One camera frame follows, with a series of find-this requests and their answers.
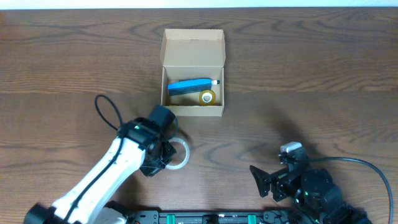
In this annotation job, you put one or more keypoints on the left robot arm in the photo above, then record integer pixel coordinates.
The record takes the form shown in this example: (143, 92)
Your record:
(141, 144)

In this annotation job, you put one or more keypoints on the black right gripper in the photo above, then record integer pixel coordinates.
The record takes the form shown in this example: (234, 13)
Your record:
(279, 178)

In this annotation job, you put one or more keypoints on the black white marker pen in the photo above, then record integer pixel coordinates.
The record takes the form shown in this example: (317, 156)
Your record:
(215, 82)

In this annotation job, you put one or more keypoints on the blue plastic tape dispenser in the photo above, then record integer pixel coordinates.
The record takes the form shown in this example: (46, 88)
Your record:
(189, 86)

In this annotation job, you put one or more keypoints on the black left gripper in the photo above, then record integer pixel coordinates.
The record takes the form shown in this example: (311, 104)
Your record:
(155, 167)

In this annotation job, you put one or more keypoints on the small yellow tape roll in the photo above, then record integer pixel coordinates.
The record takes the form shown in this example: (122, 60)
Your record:
(207, 98)

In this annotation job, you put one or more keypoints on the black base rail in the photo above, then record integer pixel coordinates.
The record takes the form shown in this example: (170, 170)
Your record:
(213, 217)

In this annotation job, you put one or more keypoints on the cardboard box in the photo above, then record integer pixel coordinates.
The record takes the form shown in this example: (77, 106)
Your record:
(191, 54)

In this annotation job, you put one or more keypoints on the large clear tape roll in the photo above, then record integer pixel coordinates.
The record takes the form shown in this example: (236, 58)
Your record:
(183, 154)

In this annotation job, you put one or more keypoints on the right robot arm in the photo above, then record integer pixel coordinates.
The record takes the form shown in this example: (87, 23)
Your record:
(317, 199)

